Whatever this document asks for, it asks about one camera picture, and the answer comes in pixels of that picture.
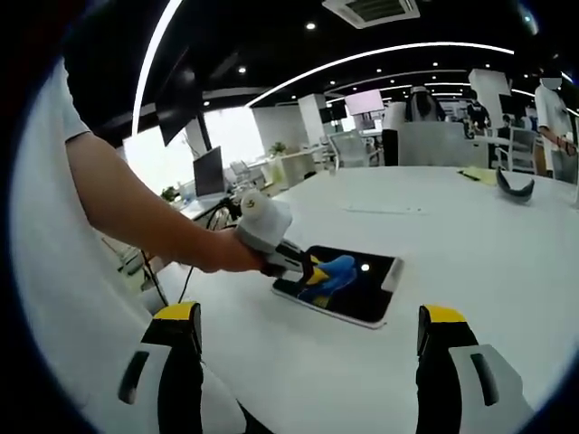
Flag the grey curved headband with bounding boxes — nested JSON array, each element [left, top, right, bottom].
[[496, 165, 536, 203]]

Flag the grey laptop screen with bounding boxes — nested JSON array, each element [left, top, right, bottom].
[[192, 145, 226, 200]]

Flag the person's white shirt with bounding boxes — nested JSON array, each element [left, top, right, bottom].
[[8, 58, 254, 434]]

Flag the white table socket strip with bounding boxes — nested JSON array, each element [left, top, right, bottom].
[[346, 205, 424, 214]]

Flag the blue cleaning cloth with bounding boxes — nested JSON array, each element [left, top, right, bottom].
[[311, 254, 356, 290]]

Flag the large black monitor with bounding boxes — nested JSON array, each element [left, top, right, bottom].
[[156, 62, 212, 148]]

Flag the yellow paper sheet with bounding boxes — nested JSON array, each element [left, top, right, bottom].
[[456, 166, 498, 184]]

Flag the straight ceiling light strip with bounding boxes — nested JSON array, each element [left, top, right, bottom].
[[131, 0, 185, 137]]

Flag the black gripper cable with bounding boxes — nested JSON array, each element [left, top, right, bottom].
[[177, 266, 196, 305]]

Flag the wide grey desk divider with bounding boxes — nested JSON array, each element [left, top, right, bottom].
[[397, 121, 489, 168]]

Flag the white office chair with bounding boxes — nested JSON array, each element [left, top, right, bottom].
[[328, 131, 370, 168], [495, 126, 539, 175]]

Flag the ceiling air conditioner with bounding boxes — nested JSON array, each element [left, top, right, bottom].
[[321, 0, 421, 29]]

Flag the pale wall screen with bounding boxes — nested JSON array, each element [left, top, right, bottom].
[[344, 89, 384, 115]]

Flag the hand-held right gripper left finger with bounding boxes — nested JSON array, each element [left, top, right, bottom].
[[115, 301, 204, 434]]

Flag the person's left hand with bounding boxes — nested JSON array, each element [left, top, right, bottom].
[[198, 230, 268, 275]]

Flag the black tablet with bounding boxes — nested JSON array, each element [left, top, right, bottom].
[[271, 244, 404, 330]]

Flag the curved ceiling light strip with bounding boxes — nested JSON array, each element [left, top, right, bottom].
[[247, 42, 516, 109]]

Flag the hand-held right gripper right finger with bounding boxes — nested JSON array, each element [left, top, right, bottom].
[[415, 304, 537, 434]]

